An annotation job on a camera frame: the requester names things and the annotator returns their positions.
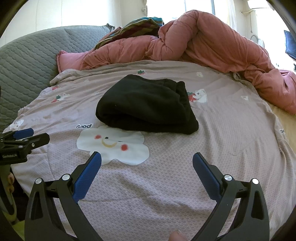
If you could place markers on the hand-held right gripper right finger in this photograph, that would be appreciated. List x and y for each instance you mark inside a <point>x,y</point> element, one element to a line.
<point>208,177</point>

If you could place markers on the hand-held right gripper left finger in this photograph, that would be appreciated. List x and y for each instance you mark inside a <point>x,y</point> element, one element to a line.
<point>86,177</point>

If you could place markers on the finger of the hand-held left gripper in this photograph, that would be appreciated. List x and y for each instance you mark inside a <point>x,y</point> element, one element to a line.
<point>22,133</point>
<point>34,140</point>

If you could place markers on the black sweater with orange cuffs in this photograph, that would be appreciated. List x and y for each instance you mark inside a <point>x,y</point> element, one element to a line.
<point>145,106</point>

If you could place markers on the person's left hand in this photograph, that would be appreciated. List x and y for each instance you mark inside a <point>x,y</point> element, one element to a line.
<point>10,183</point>

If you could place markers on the person's right hand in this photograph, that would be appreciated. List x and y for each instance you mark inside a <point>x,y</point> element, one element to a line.
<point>177,236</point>

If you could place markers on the pinkish printed bed sheet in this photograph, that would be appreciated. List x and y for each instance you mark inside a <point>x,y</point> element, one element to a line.
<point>231,143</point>

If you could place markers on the grey quilted headboard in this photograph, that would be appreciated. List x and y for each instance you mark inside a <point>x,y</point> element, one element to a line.
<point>27,60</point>

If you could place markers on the pink pillow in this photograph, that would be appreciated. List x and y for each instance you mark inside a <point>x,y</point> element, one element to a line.
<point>69,60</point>

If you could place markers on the cream fleece blanket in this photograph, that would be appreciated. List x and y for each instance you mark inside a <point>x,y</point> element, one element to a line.
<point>285,120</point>

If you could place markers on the pink quilt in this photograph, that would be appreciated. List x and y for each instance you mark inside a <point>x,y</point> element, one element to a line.
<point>208,39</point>

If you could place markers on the white round fan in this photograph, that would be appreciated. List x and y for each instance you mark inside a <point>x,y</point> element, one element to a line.
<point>260,42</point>

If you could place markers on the striped pillow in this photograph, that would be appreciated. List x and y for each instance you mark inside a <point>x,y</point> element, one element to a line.
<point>136,26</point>

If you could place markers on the dark screen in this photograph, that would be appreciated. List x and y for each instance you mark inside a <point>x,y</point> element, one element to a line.
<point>290,44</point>

